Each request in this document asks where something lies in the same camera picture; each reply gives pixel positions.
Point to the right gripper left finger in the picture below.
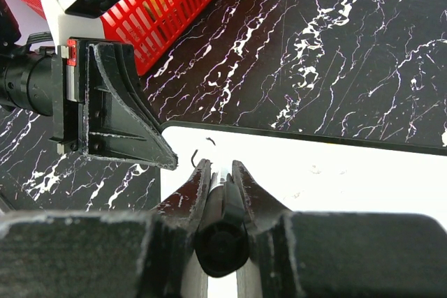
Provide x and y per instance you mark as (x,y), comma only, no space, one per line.
(184,208)

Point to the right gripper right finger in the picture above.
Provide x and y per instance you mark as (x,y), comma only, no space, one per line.
(262,209)

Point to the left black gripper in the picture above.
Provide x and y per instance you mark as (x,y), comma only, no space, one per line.
(118,123)

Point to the white marker pen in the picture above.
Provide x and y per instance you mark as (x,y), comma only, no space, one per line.
(221,240)

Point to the white rectangular whiteboard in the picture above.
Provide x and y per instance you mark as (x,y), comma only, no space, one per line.
(363,222)

